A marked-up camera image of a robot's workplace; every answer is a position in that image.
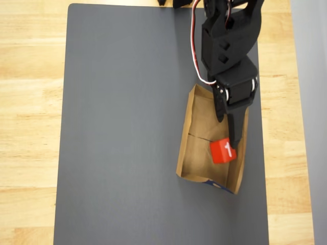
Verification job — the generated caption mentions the brown cardboard tray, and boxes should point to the brown cardboard tray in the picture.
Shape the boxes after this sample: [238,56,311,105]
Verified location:
[175,83,249,195]

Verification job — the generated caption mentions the red cube with white numeral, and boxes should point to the red cube with white numeral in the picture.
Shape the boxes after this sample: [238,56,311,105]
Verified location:
[209,137,238,165]

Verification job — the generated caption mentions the grey desk mat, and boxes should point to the grey desk mat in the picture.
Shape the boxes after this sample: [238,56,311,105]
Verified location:
[53,3,270,245]

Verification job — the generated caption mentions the red white servo cable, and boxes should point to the red white servo cable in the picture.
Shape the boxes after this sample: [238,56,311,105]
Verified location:
[190,0,237,86]

